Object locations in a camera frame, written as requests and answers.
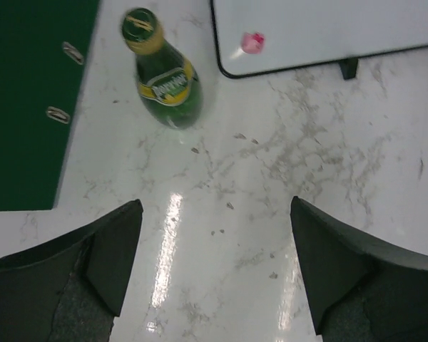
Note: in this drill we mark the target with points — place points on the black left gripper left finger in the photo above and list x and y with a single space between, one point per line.
71 288

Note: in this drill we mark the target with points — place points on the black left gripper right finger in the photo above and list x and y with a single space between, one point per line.
358 287

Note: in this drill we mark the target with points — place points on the green bottle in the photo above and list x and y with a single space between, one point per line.
166 80

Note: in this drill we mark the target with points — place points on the green binder folder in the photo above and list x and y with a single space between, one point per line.
43 54

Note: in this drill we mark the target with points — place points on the whiteboard with red writing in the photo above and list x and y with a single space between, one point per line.
259 37

